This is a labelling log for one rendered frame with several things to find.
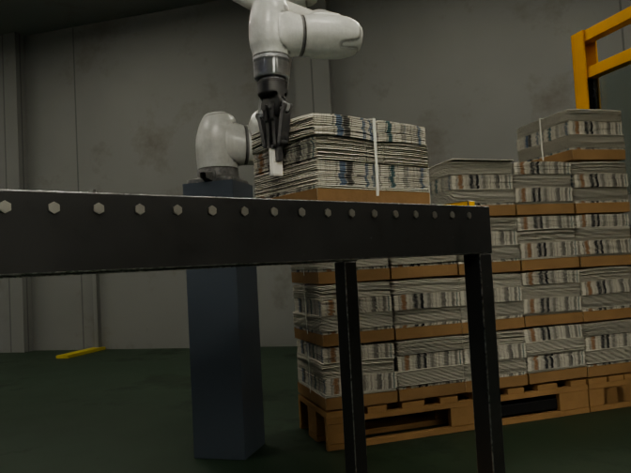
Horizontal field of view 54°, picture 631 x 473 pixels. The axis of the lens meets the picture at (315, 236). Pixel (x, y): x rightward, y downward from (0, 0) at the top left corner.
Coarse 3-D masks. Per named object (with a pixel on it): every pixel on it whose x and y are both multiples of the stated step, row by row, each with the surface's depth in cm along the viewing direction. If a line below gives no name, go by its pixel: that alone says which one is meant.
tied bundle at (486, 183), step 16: (432, 176) 261; (448, 176) 248; (464, 176) 247; (480, 176) 250; (496, 176) 252; (512, 176) 254; (432, 192) 262; (448, 192) 249; (464, 192) 247; (480, 192) 249; (496, 192) 251; (512, 192) 253
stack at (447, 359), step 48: (528, 240) 255; (384, 288) 233; (432, 288) 239; (528, 288) 253; (576, 288) 260; (528, 336) 251; (576, 336) 258; (336, 384) 225; (384, 384) 231; (432, 384) 237; (528, 384) 257; (576, 384) 256; (336, 432) 224; (384, 432) 244; (432, 432) 235
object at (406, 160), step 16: (384, 128) 156; (400, 128) 159; (416, 128) 163; (384, 144) 156; (400, 144) 159; (416, 144) 162; (384, 160) 155; (400, 160) 159; (416, 160) 162; (384, 176) 155; (400, 176) 159; (416, 176) 162
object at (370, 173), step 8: (368, 120) 153; (368, 128) 153; (376, 128) 154; (368, 136) 153; (368, 144) 153; (368, 152) 152; (368, 160) 152; (368, 168) 153; (368, 176) 152; (368, 184) 152; (384, 184) 155
